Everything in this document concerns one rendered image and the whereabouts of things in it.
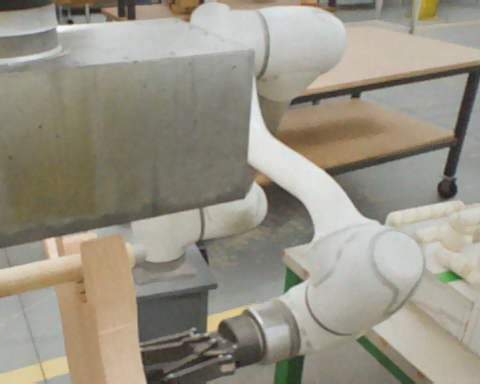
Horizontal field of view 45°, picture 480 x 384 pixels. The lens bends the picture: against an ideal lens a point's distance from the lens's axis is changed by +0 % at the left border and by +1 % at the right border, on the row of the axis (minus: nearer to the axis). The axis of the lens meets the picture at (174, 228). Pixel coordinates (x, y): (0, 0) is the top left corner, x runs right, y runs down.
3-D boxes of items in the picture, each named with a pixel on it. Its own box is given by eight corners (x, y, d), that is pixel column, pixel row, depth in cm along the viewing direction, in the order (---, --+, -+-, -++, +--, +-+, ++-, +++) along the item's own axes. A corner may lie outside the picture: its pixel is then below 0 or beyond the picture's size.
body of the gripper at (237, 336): (267, 371, 82) (209, 390, 79) (239, 351, 90) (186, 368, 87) (261, 322, 81) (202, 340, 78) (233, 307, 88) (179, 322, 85)
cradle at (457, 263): (475, 291, 103) (479, 276, 101) (429, 259, 112) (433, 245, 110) (489, 287, 104) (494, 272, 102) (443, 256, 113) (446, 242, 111)
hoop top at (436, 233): (417, 249, 116) (421, 235, 115) (407, 241, 119) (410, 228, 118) (495, 232, 122) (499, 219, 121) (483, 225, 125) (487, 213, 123)
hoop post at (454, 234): (446, 268, 110) (458, 225, 105) (434, 259, 113) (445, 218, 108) (459, 265, 111) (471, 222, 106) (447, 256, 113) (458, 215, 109)
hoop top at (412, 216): (391, 230, 123) (394, 217, 121) (382, 223, 126) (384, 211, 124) (466, 215, 129) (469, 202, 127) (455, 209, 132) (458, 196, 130)
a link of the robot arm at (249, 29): (209, 60, 101) (278, 54, 104) (182, -14, 108) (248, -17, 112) (194, 106, 112) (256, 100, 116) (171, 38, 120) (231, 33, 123)
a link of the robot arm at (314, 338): (257, 306, 94) (288, 276, 82) (335, 284, 99) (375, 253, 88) (284, 369, 90) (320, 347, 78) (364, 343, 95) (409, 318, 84)
